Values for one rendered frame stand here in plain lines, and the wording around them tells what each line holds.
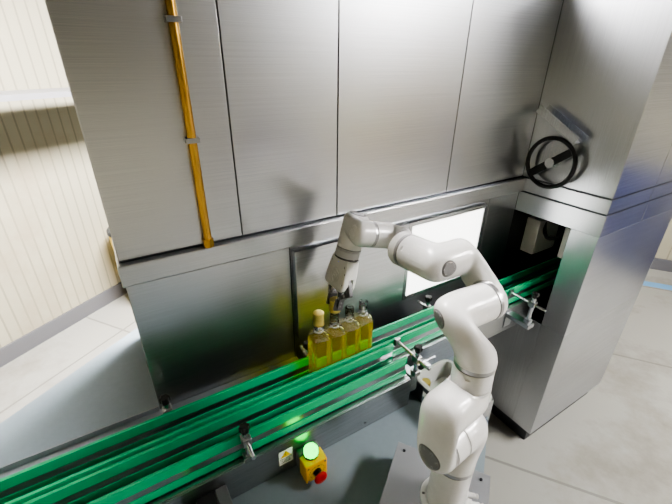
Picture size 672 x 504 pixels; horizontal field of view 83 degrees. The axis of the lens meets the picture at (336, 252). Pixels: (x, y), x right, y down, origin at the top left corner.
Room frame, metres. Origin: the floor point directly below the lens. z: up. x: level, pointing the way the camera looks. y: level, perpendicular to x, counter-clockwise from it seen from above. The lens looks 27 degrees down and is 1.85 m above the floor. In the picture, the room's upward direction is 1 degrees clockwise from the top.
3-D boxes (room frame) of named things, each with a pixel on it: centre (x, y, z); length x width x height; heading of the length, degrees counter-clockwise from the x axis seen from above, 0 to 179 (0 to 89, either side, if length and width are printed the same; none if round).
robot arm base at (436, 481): (0.59, -0.30, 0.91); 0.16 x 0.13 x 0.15; 77
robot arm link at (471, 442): (0.59, -0.28, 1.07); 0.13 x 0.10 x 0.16; 128
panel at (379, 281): (1.30, -0.25, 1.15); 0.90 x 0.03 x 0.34; 122
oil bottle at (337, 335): (0.99, 0.00, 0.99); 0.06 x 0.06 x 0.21; 32
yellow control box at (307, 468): (0.72, 0.07, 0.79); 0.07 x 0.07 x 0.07; 32
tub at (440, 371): (0.98, -0.42, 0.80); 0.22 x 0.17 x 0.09; 32
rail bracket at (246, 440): (0.65, 0.22, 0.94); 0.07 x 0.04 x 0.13; 32
